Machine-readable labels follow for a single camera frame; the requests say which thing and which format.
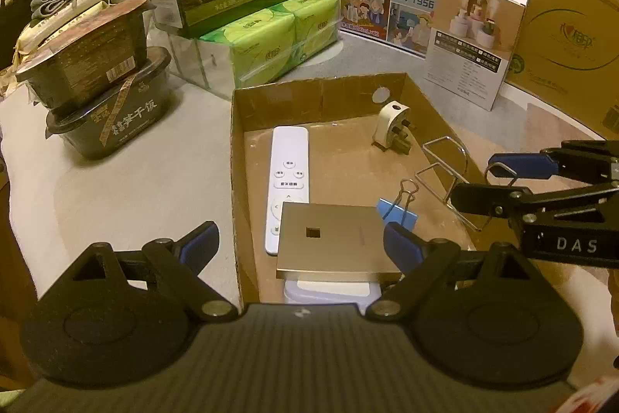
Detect large cardboard box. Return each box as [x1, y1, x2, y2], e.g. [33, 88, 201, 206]
[484, 0, 619, 140]

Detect white plug adapter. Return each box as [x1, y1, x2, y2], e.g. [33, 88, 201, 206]
[372, 101, 414, 153]

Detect blue binder clip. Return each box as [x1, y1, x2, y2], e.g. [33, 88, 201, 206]
[376, 178, 419, 232]

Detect shallow cardboard tray box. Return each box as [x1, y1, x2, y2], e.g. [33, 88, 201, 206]
[229, 73, 513, 305]

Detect black food bowl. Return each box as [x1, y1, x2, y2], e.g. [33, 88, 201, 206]
[14, 0, 156, 109]

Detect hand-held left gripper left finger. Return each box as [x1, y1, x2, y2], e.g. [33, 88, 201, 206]
[36, 221, 240, 322]

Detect cream packets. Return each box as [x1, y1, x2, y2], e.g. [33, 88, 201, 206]
[17, 0, 107, 51]

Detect white remote control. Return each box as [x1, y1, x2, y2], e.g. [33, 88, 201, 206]
[265, 126, 310, 255]

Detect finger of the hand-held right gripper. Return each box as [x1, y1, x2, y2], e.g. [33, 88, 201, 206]
[450, 182, 619, 223]
[488, 141, 619, 180]

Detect white product box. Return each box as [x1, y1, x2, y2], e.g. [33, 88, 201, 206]
[423, 0, 529, 111]

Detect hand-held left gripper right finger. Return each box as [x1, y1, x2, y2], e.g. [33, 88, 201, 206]
[365, 222, 564, 322]

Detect green tissue multipack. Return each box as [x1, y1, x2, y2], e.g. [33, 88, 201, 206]
[147, 0, 342, 101]

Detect black bag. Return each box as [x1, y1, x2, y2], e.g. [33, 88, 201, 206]
[0, 0, 46, 70]

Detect stacked dark plastic crates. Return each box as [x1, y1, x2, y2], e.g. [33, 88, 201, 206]
[46, 46, 174, 159]

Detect metal wire holder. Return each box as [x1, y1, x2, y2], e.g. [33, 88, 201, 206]
[415, 136, 489, 232]

